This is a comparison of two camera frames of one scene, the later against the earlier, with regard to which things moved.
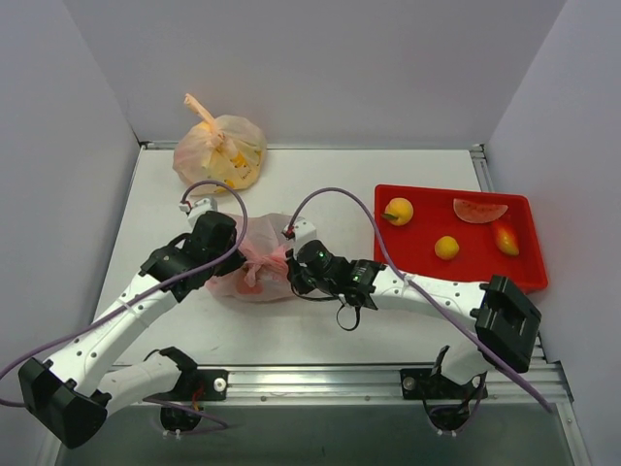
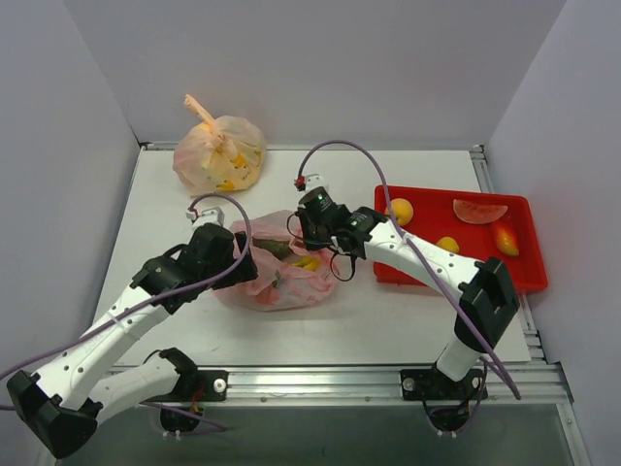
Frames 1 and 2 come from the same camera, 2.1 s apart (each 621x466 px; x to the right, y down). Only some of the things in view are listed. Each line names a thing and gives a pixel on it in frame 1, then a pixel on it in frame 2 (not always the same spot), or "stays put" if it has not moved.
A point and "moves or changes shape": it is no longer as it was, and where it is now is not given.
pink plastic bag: (265, 276) moves or changes shape
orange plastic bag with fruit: (224, 149) stays put
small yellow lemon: (446, 248) stays put
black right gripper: (294, 271) -> (306, 233)
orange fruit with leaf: (399, 211) stays put
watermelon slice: (478, 213) stays put
